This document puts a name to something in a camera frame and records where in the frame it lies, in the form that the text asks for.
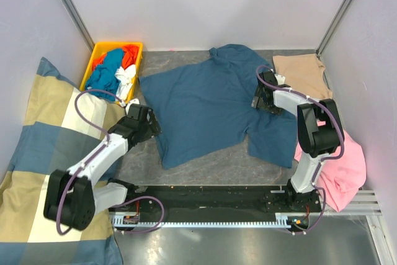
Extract folded beige t-shirt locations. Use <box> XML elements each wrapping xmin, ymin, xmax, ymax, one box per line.
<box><xmin>273</xmin><ymin>54</ymin><xmax>333</xmax><ymax>99</ymax></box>

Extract teal t-shirt in bin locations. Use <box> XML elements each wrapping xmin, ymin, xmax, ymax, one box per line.
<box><xmin>84</xmin><ymin>48</ymin><xmax>124</xmax><ymax>102</ymax></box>

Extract pink t-shirt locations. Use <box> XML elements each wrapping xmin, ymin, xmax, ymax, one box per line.
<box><xmin>293</xmin><ymin>131</ymin><xmax>367</xmax><ymax>213</ymax></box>

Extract dark blue t-shirt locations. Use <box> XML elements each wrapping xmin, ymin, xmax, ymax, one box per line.
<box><xmin>140</xmin><ymin>44</ymin><xmax>297</xmax><ymax>169</ymax></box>

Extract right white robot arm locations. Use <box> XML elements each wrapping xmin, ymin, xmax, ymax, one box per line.
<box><xmin>252</xmin><ymin>66</ymin><xmax>344</xmax><ymax>212</ymax></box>

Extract yellow plastic bin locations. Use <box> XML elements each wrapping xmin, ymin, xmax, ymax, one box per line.
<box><xmin>79</xmin><ymin>42</ymin><xmax>143</xmax><ymax>102</ymax></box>

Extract left aluminium corner post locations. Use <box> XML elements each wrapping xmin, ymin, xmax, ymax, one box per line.
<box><xmin>61</xmin><ymin>0</ymin><xmax>95</xmax><ymax>52</ymax></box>

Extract grey slotted cable duct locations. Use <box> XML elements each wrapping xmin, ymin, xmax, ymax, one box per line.
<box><xmin>109</xmin><ymin>212</ymin><xmax>311</xmax><ymax>233</ymax></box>

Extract right aluminium corner post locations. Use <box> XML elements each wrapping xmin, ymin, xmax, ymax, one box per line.
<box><xmin>315</xmin><ymin>0</ymin><xmax>373</xmax><ymax>56</ymax></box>

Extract orange t-shirt in bin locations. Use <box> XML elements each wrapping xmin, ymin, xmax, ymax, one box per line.
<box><xmin>91</xmin><ymin>44</ymin><xmax>140</xmax><ymax>71</ymax></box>

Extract aluminium corner post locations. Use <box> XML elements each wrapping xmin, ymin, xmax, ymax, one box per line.
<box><xmin>61</xmin><ymin>0</ymin><xmax>95</xmax><ymax>52</ymax></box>
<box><xmin>315</xmin><ymin>0</ymin><xmax>373</xmax><ymax>56</ymax></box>

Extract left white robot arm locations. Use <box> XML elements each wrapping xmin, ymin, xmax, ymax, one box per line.
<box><xmin>43</xmin><ymin>104</ymin><xmax>161</xmax><ymax>235</ymax></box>

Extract blue beige checkered pillow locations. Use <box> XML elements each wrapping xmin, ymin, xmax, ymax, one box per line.
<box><xmin>1</xmin><ymin>58</ymin><xmax>124</xmax><ymax>264</ymax></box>

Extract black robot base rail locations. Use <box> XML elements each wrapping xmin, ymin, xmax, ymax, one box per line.
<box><xmin>119</xmin><ymin>185</ymin><xmax>322</xmax><ymax>221</ymax></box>

